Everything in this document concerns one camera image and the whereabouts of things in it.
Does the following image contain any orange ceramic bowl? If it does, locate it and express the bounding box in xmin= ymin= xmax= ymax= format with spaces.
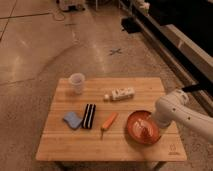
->
xmin=126 ymin=110 xmax=160 ymax=145

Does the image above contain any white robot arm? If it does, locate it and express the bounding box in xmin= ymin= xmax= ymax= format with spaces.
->
xmin=152 ymin=90 xmax=213 ymax=141

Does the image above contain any white tube bottle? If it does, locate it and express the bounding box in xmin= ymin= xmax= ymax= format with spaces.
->
xmin=104 ymin=87 xmax=135 ymax=101

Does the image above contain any wooden table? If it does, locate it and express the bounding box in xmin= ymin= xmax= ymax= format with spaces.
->
xmin=36 ymin=77 xmax=187 ymax=163

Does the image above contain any black white striped eraser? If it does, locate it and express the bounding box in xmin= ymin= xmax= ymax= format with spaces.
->
xmin=82 ymin=104 xmax=96 ymax=129

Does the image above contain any blue sponge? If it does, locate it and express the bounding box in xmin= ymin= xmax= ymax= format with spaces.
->
xmin=63 ymin=112 xmax=82 ymax=130

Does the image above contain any black box on floor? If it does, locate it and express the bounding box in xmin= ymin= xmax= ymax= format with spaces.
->
xmin=121 ymin=17 xmax=141 ymax=34

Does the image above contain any white machine base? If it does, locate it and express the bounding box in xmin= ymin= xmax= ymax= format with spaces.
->
xmin=56 ymin=0 xmax=85 ymax=11

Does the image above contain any cable on floor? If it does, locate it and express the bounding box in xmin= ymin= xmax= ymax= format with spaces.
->
xmin=51 ymin=3 xmax=68 ymax=22

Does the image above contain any long metal rail shelf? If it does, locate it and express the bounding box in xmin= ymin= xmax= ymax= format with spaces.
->
xmin=119 ymin=0 xmax=213 ymax=116

